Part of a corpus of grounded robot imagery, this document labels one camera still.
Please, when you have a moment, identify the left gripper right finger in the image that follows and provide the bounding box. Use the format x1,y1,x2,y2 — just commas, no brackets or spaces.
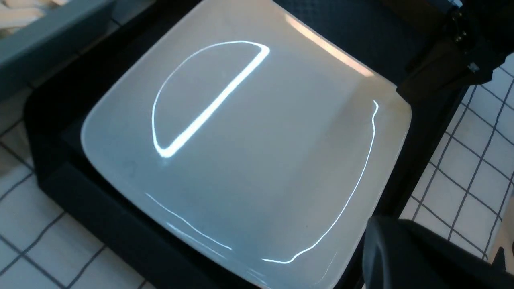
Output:
396,0,514,104

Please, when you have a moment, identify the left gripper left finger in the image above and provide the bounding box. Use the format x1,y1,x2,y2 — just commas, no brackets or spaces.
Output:
362,216,514,289

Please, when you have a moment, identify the white square rice plate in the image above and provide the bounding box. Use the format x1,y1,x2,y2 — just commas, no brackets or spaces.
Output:
81,0,412,289

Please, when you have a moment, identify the teal plastic bin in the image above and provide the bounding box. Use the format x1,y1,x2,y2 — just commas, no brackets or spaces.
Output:
0,0,117,101

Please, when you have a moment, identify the pile of white spoons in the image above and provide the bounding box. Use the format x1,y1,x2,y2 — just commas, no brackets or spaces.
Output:
0,0,69,39

